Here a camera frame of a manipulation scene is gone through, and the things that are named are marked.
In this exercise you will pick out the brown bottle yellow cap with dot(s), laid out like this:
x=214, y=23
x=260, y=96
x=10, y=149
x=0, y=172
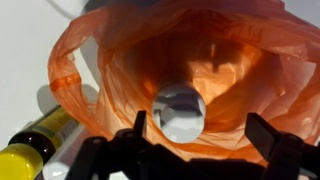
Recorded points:
x=32, y=147

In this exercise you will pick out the small white bottle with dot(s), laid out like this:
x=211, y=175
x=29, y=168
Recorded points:
x=78, y=159

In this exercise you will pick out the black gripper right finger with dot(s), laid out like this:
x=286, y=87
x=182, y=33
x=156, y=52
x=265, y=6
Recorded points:
x=261, y=134

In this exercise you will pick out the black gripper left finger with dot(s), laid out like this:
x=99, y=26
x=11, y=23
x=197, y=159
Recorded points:
x=140, y=125

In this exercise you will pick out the orange plastic bag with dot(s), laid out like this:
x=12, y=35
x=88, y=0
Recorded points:
x=240, y=56

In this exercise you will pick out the white pill bottle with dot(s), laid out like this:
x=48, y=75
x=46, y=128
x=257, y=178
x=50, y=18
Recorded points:
x=179, y=112

